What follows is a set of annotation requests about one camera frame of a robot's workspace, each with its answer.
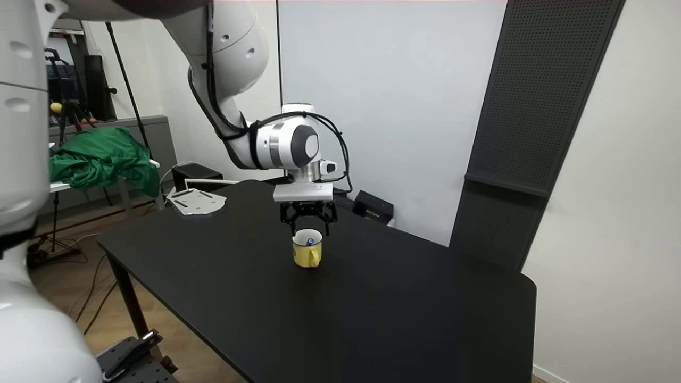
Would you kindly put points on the yellow enamel mug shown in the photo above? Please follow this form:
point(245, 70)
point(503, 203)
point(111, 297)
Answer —
point(307, 256)

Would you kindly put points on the black flat case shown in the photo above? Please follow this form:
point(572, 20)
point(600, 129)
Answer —
point(195, 175)

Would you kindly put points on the dark tall wall panel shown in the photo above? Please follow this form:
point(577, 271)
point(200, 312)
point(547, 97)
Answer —
point(539, 129)

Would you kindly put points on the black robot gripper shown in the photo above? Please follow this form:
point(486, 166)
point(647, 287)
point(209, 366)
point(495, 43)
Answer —
point(307, 209)

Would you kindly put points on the white paper sheets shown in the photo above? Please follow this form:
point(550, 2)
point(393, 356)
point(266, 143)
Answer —
point(197, 201)

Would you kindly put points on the small black box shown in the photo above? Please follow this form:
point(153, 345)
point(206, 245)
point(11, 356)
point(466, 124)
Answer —
point(372, 204)

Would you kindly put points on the black thin pole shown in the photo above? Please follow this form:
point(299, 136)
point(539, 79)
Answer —
point(128, 85)

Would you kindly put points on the green cloth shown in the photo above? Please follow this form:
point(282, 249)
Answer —
point(98, 162)

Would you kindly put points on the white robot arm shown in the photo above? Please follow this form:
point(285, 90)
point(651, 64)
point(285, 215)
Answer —
point(235, 43)

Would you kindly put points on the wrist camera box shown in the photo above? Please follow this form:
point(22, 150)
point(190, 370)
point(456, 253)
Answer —
point(302, 192)

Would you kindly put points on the black table leg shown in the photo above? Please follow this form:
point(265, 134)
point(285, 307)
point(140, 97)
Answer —
point(131, 298)

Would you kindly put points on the blue and white marker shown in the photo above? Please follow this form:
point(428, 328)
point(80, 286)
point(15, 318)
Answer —
point(309, 241)

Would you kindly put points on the black equipment stand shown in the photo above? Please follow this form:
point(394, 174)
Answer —
point(97, 85)

